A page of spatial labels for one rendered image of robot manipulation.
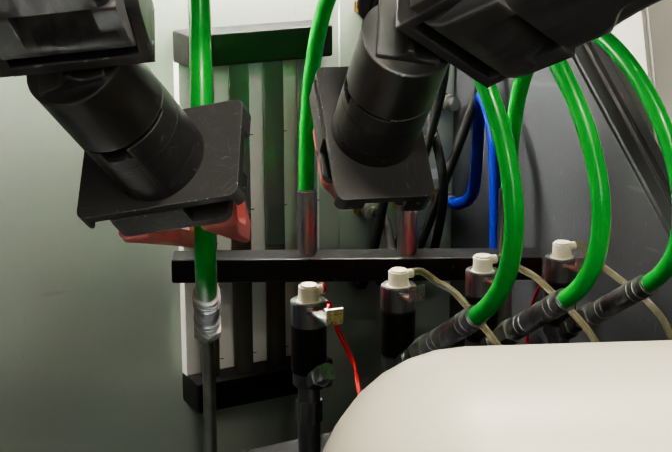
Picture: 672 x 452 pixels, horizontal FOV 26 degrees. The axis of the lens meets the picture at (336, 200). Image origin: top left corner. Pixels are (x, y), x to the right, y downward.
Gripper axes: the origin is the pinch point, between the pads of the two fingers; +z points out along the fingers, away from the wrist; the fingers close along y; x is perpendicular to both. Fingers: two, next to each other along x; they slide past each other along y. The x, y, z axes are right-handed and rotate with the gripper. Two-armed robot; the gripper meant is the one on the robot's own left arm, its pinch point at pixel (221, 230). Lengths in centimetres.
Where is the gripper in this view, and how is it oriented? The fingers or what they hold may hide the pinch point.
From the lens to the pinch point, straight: 92.7
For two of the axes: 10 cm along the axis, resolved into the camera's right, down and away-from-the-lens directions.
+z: 3.3, 4.8, 8.2
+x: -0.2, 8.7, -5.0
